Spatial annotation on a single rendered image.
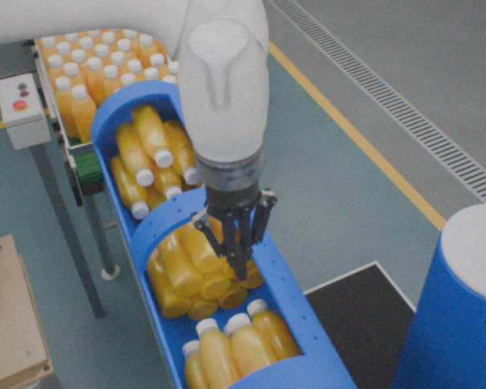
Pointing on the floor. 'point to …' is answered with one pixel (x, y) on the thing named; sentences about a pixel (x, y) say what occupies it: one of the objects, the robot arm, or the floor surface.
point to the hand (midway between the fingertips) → (239, 261)
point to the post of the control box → (66, 225)
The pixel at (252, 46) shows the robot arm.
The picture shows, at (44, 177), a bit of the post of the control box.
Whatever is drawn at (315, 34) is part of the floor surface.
